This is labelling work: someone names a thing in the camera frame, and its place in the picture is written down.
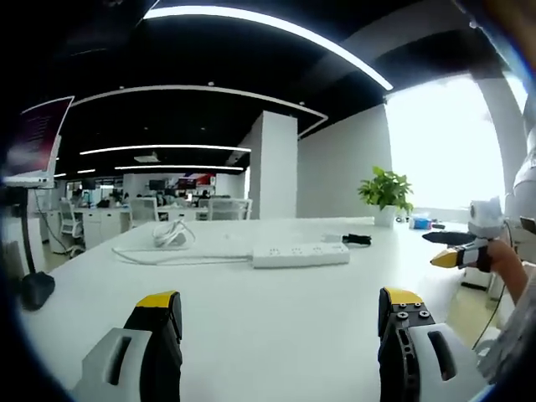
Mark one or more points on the person's right hand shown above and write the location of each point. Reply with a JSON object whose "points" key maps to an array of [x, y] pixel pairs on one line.
{"points": [[502, 261]]}

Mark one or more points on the black flat object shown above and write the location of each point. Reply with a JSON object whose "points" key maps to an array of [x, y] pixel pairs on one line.
{"points": [[448, 237]]}

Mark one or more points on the blue tissue box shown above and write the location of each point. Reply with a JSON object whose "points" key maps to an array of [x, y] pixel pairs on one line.
{"points": [[421, 222]]}

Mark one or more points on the white office chair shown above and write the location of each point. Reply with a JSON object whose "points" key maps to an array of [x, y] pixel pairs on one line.
{"points": [[144, 209], [69, 224], [228, 208]]}

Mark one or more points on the green potted plant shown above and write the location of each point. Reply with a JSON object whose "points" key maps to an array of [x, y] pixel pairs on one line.
{"points": [[387, 194]]}

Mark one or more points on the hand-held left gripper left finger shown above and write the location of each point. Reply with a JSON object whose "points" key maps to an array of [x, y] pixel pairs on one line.
{"points": [[142, 347]]}

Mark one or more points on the black monitor stand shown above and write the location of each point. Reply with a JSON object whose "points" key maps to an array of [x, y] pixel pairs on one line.
{"points": [[35, 268]]}

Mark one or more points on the white power strip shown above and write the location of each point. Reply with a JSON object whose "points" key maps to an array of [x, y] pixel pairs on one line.
{"points": [[299, 253]]}

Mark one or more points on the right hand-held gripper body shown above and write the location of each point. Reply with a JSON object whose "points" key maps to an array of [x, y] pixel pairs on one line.
{"points": [[486, 218]]}

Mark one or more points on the laptop on black stand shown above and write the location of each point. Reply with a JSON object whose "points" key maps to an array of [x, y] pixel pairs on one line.
{"points": [[35, 142]]}

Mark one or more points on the white desk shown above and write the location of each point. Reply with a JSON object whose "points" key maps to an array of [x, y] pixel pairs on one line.
{"points": [[234, 301]]}

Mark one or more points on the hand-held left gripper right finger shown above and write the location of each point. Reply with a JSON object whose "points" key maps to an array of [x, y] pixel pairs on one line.
{"points": [[414, 347]]}

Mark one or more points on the small black object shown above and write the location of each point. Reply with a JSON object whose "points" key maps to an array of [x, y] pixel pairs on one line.
{"points": [[356, 238]]}

